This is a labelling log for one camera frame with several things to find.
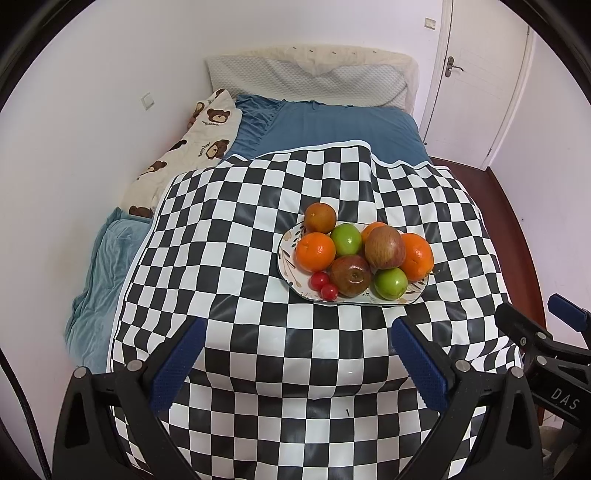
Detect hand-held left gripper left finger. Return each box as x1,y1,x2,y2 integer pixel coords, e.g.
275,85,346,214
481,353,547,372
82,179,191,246
52,316,207,480

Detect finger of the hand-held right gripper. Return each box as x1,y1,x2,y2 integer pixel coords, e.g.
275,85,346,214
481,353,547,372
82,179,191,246
495,302,556,359
548,294,591,347

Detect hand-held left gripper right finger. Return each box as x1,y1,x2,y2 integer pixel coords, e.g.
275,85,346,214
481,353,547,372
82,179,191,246
390,316,543,480

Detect dark red apple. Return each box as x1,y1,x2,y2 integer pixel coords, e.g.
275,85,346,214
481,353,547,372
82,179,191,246
329,254,372,297

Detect red green apple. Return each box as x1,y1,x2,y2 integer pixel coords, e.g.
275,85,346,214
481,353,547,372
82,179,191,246
364,226,406,270

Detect white floral plate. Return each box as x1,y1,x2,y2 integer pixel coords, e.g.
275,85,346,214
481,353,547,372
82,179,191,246
277,222,429,305

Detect bright orange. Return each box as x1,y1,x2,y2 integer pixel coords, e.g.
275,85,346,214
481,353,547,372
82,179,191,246
360,222,389,244
399,233,435,281
295,232,336,273

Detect dark brownish orange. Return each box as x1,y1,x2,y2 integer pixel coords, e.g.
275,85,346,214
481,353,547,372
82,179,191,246
305,202,338,234

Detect teal fleece blanket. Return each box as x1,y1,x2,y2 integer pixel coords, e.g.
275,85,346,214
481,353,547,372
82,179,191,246
64,207,155,374

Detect black white checkered cloth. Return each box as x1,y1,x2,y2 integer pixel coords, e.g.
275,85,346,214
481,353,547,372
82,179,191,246
106,143,525,480

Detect teddy bear print blanket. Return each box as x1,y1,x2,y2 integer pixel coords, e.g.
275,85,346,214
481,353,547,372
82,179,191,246
121,89,244,219

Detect blue bed sheet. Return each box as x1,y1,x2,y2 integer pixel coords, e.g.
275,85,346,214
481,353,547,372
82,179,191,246
222,95,432,169

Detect white door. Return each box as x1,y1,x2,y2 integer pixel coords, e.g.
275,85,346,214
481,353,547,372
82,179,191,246
422,0,534,164

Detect grey quilted pillow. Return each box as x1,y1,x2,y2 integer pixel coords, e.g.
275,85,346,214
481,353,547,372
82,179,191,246
205,54,411,109

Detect black cable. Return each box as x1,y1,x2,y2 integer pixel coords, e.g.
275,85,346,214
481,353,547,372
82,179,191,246
0,348,52,480

